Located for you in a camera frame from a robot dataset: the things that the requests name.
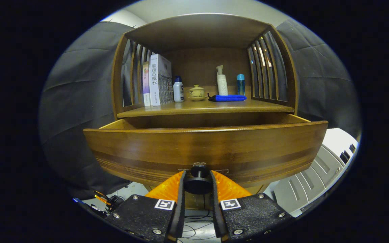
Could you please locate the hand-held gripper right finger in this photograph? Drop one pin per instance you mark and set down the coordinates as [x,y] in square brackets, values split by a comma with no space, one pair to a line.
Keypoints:
[216,216]

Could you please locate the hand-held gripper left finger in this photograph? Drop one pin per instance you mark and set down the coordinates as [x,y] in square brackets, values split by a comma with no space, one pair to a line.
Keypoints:
[180,216]

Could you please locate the black round drawer knob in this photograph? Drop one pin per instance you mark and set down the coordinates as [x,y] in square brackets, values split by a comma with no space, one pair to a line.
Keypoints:
[198,184]

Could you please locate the brown wooden drawer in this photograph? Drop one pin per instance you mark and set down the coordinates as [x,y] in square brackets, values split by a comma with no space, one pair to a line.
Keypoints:
[198,148]

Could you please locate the white drawer cabinet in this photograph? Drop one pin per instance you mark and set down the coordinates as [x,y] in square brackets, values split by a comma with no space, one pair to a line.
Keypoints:
[316,175]

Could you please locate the wooden countertop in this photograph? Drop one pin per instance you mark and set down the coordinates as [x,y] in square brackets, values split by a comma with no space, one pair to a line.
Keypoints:
[214,106]

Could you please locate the brown wooden cabinet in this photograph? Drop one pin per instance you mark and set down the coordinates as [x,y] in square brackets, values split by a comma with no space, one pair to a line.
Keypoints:
[201,64]

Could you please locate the orange black device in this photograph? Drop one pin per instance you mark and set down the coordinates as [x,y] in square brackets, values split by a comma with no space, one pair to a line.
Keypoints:
[101,199]

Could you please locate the blue folded cloth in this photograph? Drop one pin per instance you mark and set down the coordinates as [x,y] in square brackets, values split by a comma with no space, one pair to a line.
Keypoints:
[228,98]

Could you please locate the white bottle blue cap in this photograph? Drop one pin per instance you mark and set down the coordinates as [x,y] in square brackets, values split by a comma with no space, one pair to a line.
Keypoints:
[178,91]

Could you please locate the yellow lidded teacup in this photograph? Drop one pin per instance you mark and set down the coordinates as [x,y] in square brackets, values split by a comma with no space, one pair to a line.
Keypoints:
[197,91]

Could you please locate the white pump bottle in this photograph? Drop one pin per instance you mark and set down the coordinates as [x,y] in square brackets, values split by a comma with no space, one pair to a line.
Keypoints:
[222,86]

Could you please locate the clear blue bottle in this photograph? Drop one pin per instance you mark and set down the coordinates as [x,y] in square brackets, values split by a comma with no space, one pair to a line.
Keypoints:
[241,86]

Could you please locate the thin purple white book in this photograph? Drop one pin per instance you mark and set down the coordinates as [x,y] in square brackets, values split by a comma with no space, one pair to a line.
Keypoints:
[146,84]

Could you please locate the thick white book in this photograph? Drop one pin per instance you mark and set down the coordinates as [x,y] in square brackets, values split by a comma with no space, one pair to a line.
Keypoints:
[159,81]

